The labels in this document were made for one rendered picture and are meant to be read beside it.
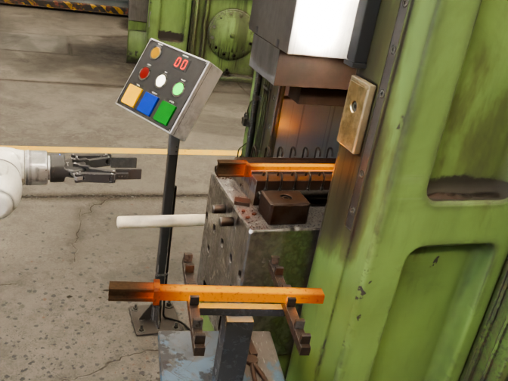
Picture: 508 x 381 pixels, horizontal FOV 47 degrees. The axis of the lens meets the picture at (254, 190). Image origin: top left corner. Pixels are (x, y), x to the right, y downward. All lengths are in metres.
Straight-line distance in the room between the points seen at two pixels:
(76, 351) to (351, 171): 1.47
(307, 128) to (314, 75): 0.39
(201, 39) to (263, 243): 5.04
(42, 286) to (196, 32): 4.16
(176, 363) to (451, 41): 0.96
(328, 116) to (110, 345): 1.30
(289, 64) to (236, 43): 4.97
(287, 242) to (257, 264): 0.10
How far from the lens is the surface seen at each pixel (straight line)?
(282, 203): 1.58
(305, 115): 1.94
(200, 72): 2.03
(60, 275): 2.95
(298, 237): 1.62
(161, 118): 2.05
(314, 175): 1.77
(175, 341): 1.54
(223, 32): 6.48
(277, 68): 1.55
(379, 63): 1.39
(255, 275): 1.63
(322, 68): 1.61
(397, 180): 1.34
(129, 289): 1.23
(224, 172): 1.69
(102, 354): 2.50
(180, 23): 6.55
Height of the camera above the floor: 1.65
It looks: 25 degrees down
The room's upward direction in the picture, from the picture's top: 10 degrees clockwise
